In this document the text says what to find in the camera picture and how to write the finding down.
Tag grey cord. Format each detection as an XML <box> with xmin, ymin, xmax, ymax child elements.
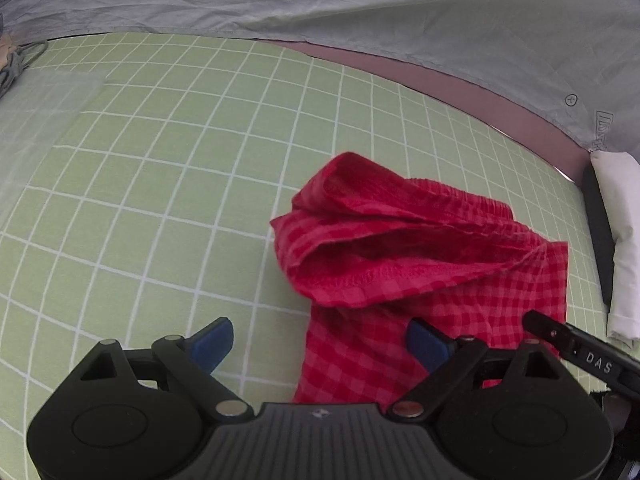
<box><xmin>0</xmin><ymin>39</ymin><xmax>49</xmax><ymax>98</ymax></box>

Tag green grid bedsheet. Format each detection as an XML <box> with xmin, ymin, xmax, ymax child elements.
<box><xmin>0</xmin><ymin>32</ymin><xmax>612</xmax><ymax>480</ymax></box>

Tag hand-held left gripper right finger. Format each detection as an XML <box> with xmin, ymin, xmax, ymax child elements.
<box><xmin>387</xmin><ymin>318</ymin><xmax>569</xmax><ymax>424</ymax></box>

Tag red checked shorts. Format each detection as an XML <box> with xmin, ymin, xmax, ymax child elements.
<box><xmin>269</xmin><ymin>151</ymin><xmax>570</xmax><ymax>406</ymax></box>

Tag white folded cloth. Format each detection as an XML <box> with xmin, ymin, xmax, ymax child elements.
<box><xmin>589</xmin><ymin>150</ymin><xmax>640</xmax><ymax>347</ymax></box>

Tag grey blanket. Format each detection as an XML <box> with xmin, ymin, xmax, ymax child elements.
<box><xmin>0</xmin><ymin>0</ymin><xmax>640</xmax><ymax>153</ymax></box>

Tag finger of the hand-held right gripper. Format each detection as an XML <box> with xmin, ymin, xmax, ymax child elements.
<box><xmin>522</xmin><ymin>309</ymin><xmax>577</xmax><ymax>359</ymax></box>

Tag black strip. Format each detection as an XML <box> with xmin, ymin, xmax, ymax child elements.
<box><xmin>581</xmin><ymin>164</ymin><xmax>615</xmax><ymax>307</ymax></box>

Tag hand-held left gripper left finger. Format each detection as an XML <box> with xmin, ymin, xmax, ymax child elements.
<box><xmin>74</xmin><ymin>317</ymin><xmax>254</xmax><ymax>424</ymax></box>

